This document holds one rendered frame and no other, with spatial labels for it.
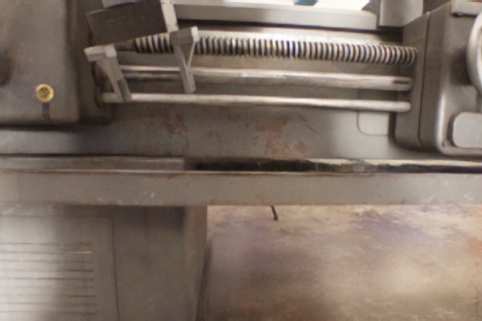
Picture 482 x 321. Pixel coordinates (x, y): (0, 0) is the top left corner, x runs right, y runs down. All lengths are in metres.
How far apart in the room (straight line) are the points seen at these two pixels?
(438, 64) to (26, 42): 0.77
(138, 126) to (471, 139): 0.72
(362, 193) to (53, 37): 0.63
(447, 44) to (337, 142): 0.30
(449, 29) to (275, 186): 0.45
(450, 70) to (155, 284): 0.78
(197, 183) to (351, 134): 0.42
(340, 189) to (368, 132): 0.25
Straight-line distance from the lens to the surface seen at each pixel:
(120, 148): 0.69
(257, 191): 0.48
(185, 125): 0.65
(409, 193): 0.61
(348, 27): 0.73
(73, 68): 0.56
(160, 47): 0.59
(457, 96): 0.66
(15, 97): 0.60
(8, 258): 0.81
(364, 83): 0.64
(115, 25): 0.50
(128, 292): 0.72
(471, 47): 0.59
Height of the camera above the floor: 0.55
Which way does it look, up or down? 7 degrees down
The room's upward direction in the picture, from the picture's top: 1 degrees clockwise
